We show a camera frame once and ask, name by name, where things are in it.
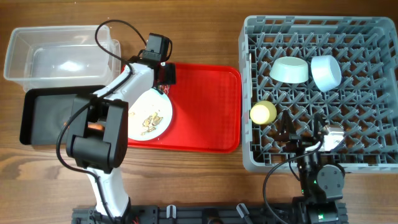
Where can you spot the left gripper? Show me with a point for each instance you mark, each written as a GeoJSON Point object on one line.
{"type": "Point", "coordinates": [171, 78]}

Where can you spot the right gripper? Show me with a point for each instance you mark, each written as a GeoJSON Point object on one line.
{"type": "Point", "coordinates": [300, 140]}

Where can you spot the yellow cup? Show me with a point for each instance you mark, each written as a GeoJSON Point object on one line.
{"type": "Point", "coordinates": [263, 112]}

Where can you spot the light blue plate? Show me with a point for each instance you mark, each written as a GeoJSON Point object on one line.
{"type": "Point", "coordinates": [153, 100]}

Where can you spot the food scraps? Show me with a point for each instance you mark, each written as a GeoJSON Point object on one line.
{"type": "Point", "coordinates": [143, 122]}

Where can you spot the green bowl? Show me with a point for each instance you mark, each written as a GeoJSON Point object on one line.
{"type": "Point", "coordinates": [290, 70]}

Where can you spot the light blue bowl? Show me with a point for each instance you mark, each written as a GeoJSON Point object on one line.
{"type": "Point", "coordinates": [326, 72]}

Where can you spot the orange carrot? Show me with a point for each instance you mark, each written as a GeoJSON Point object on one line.
{"type": "Point", "coordinates": [96, 126]}

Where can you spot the red candy wrapper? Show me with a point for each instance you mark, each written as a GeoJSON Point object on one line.
{"type": "Point", "coordinates": [164, 89]}

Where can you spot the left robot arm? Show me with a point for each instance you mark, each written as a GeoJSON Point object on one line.
{"type": "Point", "coordinates": [96, 132]}

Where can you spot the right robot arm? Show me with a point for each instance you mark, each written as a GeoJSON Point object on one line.
{"type": "Point", "coordinates": [321, 182]}

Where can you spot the grey dishwasher rack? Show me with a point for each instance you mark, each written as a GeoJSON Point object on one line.
{"type": "Point", "coordinates": [364, 104]}

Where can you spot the red serving tray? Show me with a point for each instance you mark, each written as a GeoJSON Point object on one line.
{"type": "Point", "coordinates": [206, 102]}

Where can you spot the clear plastic bin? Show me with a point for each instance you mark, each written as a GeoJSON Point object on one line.
{"type": "Point", "coordinates": [59, 56]}

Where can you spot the black plastic tray bin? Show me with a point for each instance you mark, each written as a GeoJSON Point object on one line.
{"type": "Point", "coordinates": [45, 112]}

